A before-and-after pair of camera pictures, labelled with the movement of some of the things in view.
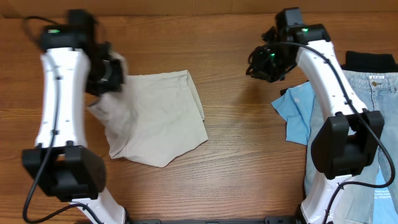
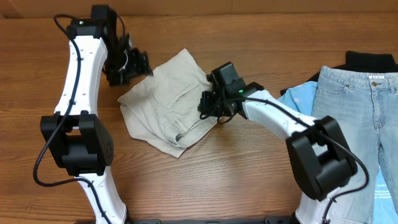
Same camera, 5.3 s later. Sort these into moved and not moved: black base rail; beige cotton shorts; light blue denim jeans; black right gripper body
Moved: beige cotton shorts; black right gripper body
Not moved: black base rail; light blue denim jeans
